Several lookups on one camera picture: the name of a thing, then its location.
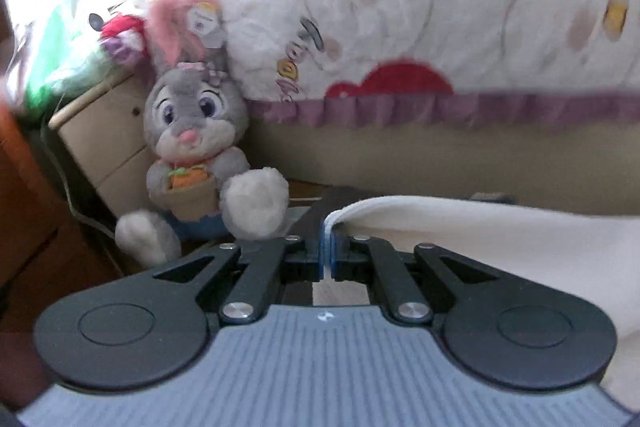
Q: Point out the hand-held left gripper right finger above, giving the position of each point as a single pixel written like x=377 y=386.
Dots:
x=336 y=264

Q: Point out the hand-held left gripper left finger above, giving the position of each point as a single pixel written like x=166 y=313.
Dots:
x=320 y=263

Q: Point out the brown wooden dresser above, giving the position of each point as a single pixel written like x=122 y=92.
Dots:
x=30 y=207

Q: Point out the beige nightstand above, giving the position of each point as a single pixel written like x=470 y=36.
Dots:
x=100 y=142

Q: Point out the white garment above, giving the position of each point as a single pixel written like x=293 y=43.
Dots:
x=500 y=247

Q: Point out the grey plush bunny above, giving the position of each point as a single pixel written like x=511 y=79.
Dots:
x=190 y=107

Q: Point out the red white soft item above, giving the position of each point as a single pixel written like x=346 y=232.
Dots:
x=120 y=34

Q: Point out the green plastic bag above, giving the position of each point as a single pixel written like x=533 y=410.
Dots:
x=60 y=57

